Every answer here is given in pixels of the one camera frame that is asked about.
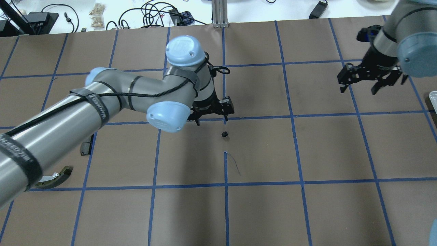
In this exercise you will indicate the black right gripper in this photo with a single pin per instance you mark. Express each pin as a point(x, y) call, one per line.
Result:
point(380, 62)

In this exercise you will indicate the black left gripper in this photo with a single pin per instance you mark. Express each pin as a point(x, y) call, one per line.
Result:
point(209, 105)

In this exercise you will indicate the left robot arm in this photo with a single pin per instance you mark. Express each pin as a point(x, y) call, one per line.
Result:
point(185, 93)

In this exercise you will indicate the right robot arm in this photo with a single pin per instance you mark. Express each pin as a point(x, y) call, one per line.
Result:
point(405, 46)

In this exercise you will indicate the silver ribbed metal tray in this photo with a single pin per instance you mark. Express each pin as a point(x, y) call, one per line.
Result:
point(433, 99)

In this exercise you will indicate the black power adapter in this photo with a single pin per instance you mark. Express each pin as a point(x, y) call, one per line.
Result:
point(318, 9)

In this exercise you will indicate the black brake pad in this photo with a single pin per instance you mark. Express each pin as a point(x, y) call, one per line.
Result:
point(86, 146)

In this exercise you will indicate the green brake shoe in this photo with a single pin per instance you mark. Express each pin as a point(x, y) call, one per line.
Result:
point(54, 180)

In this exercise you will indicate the aluminium frame post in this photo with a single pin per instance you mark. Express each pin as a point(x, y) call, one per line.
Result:
point(220, 13)

